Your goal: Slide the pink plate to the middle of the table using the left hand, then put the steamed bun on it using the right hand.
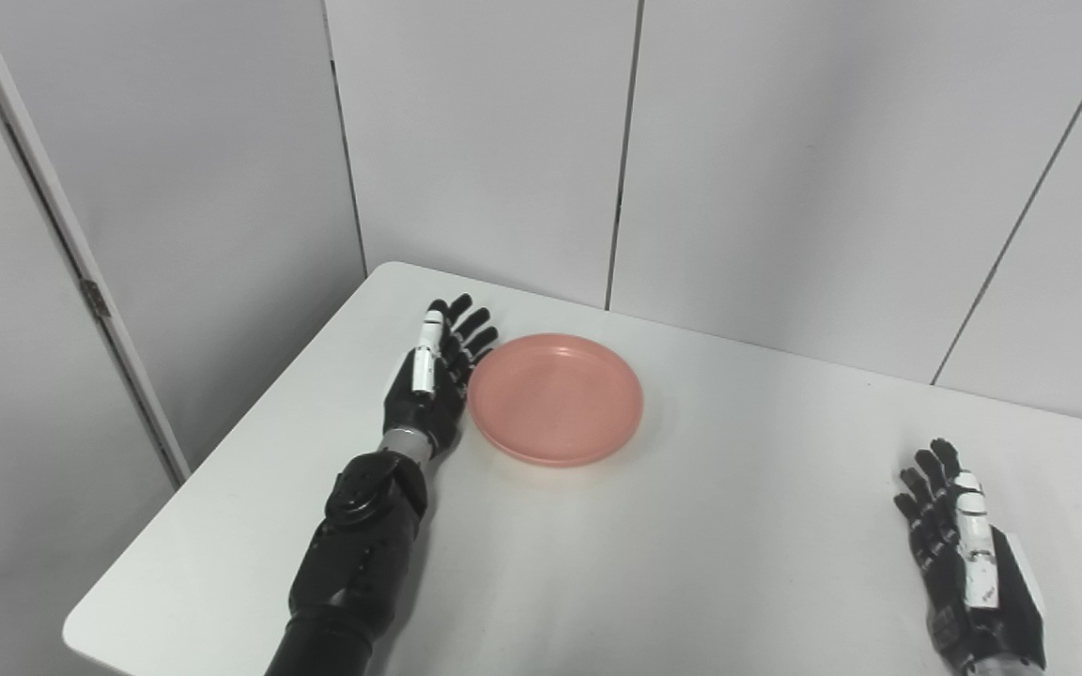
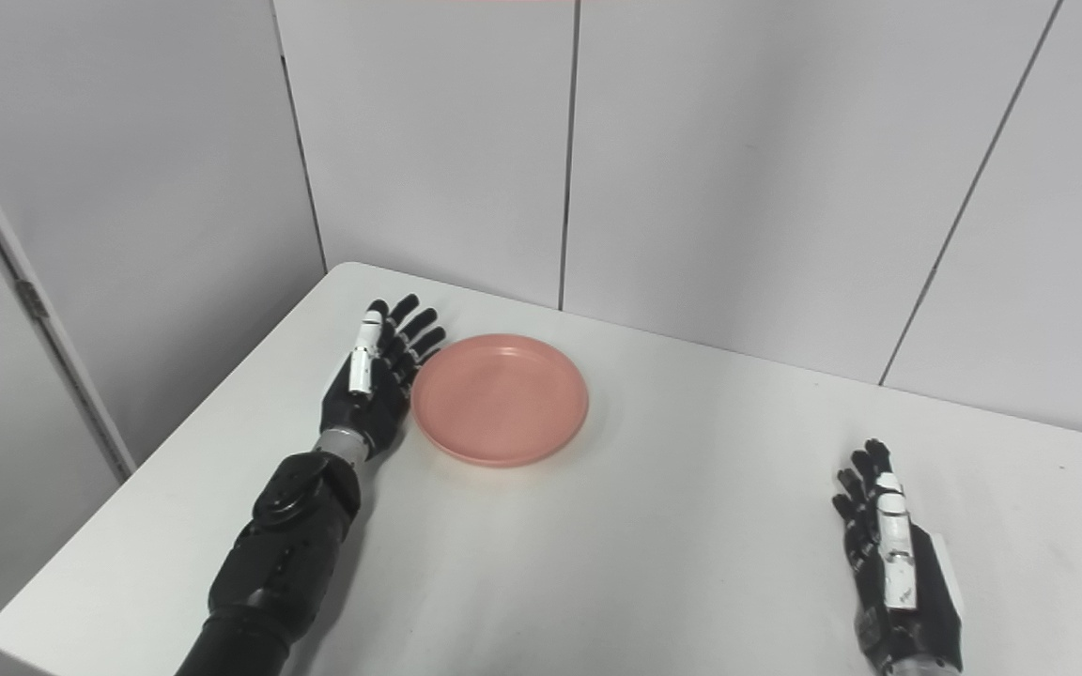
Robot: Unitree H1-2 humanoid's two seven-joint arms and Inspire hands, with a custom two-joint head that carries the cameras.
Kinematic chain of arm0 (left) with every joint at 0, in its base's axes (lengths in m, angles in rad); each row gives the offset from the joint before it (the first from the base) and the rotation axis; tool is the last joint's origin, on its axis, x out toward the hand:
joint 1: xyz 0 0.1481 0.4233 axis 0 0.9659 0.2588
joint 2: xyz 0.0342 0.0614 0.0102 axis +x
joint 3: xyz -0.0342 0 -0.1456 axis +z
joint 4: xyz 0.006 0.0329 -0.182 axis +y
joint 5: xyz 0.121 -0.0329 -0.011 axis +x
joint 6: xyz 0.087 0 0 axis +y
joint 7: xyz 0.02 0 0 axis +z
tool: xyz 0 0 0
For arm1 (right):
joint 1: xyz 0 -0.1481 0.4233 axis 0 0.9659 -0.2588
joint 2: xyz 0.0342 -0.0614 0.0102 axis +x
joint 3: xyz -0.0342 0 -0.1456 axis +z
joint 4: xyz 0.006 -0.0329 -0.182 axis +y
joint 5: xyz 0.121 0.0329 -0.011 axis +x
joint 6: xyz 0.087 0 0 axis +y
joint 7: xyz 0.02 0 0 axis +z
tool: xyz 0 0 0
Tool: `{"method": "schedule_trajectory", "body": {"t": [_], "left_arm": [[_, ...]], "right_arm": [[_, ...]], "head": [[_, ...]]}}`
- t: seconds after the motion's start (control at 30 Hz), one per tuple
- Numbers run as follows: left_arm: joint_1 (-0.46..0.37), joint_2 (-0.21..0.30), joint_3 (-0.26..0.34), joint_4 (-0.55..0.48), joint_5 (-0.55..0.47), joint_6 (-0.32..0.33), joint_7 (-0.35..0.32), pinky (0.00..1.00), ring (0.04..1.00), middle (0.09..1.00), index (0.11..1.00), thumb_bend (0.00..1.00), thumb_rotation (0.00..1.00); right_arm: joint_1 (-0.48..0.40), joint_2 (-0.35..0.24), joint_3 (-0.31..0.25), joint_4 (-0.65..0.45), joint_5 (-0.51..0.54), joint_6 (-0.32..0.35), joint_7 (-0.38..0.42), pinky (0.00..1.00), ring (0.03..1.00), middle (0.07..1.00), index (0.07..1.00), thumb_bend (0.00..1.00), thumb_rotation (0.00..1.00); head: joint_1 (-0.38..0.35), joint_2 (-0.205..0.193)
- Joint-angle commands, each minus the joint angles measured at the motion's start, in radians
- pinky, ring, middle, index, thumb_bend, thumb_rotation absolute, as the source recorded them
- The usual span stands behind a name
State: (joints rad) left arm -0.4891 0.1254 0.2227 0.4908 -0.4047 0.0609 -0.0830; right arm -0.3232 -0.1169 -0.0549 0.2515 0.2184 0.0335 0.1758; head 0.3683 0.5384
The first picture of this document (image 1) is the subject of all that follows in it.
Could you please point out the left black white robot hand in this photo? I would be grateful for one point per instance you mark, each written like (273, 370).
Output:
(424, 404)

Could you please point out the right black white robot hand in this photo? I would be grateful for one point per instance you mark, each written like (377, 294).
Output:
(978, 582)

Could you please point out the pink round plate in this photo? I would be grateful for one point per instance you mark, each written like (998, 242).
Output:
(556, 399)

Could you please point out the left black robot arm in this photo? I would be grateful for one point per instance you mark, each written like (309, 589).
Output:
(353, 554)

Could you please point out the metal door hinge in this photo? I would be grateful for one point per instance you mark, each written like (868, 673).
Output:
(96, 297)

